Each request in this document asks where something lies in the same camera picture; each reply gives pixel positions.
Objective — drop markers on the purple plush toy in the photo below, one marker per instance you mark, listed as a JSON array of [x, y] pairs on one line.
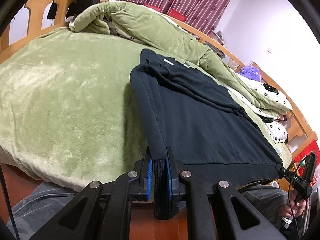
[[250, 73]]

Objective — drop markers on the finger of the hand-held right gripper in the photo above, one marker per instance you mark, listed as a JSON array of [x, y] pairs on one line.
[[287, 172]]

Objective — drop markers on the green quilt with floral lining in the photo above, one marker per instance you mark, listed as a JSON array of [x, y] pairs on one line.
[[140, 20]]

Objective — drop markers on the person's right hand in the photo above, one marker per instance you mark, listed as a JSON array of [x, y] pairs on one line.
[[296, 208]]

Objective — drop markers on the wooden bed frame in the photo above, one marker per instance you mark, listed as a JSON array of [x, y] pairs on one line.
[[37, 2]]

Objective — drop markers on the white floral pillow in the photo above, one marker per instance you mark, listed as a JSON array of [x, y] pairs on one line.
[[276, 130]]

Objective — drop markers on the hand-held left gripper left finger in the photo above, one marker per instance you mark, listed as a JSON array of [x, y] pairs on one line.
[[149, 177]]

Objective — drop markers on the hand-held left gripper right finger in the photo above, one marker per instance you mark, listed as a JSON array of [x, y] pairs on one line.
[[170, 180]]

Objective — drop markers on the pile of cardboard boxes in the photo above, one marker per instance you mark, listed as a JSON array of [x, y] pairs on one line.
[[218, 36]]

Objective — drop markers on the red box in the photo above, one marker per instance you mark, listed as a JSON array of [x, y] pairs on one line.
[[306, 152]]

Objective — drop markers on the green fleece bed sheet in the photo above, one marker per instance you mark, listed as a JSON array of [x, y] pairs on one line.
[[62, 105]]

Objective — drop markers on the black sweatshirt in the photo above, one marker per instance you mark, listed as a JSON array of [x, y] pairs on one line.
[[205, 130]]

